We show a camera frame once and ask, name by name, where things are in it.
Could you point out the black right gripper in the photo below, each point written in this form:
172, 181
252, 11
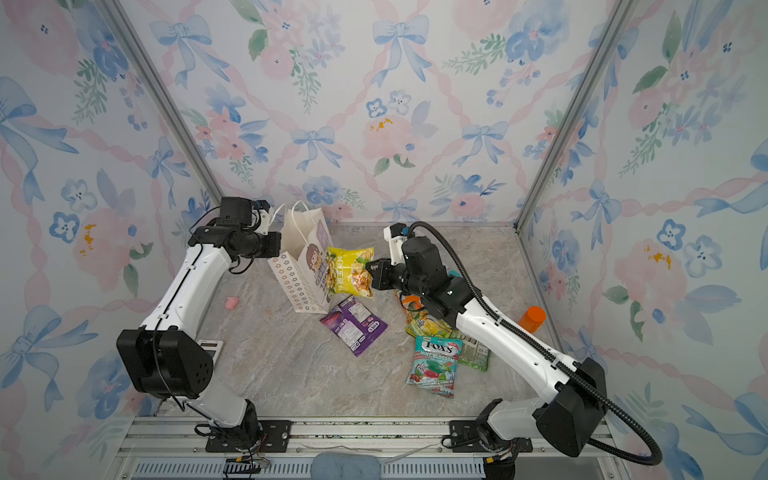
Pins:
384, 275

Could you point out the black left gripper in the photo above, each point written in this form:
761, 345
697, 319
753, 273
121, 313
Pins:
276, 239

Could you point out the yellow snack packet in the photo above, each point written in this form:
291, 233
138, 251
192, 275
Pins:
347, 271

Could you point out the white printed paper bag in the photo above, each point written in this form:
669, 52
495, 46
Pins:
302, 268

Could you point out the purple Fox's candy packet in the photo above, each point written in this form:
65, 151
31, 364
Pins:
354, 324

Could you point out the green Fox's spring tea packet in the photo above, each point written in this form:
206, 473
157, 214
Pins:
420, 323

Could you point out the red green Fox's candy packet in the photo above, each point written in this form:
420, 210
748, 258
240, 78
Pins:
434, 365

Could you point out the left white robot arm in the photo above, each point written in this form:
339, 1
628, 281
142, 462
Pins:
163, 357

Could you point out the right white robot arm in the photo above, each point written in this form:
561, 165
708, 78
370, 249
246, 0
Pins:
564, 414

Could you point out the orange Fox's candy packet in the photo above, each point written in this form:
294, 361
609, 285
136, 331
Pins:
410, 303

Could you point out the white calculator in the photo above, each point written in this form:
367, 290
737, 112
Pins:
213, 348

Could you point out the green snack packet label side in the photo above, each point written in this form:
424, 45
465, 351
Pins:
474, 354

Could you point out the orange bottle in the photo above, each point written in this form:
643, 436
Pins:
532, 319

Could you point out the blue grey cloth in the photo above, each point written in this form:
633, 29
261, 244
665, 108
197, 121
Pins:
337, 466

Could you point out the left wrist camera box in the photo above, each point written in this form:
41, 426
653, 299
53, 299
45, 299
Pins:
242, 213

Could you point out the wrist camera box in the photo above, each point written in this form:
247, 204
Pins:
242, 213
395, 235

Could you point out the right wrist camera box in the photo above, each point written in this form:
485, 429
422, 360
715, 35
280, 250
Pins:
395, 235

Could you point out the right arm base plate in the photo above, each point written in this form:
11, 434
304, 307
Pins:
468, 436

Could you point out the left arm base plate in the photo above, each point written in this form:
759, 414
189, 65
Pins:
265, 436

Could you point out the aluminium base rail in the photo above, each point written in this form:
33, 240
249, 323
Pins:
406, 448

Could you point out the aluminium frame corner post left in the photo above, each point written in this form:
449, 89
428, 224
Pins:
117, 19

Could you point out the aluminium frame corner post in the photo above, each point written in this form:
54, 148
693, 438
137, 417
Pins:
614, 28
117, 19

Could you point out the aluminium frame corner post right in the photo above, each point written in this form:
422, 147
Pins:
614, 28

